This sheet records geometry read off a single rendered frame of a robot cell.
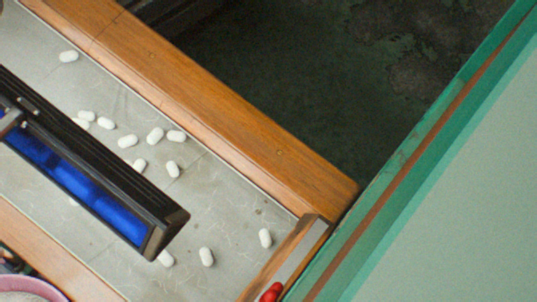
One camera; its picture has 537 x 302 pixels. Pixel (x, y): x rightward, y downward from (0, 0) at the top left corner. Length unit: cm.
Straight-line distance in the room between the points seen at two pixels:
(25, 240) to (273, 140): 47
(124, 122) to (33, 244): 27
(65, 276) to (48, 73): 40
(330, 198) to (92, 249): 43
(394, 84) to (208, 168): 110
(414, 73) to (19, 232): 144
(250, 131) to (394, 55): 110
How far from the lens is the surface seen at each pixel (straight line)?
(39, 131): 85
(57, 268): 115
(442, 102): 70
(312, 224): 105
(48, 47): 133
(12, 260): 115
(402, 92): 216
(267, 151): 118
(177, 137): 119
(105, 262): 116
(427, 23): 231
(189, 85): 123
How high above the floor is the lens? 187
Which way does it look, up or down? 69 degrees down
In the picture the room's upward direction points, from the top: 12 degrees clockwise
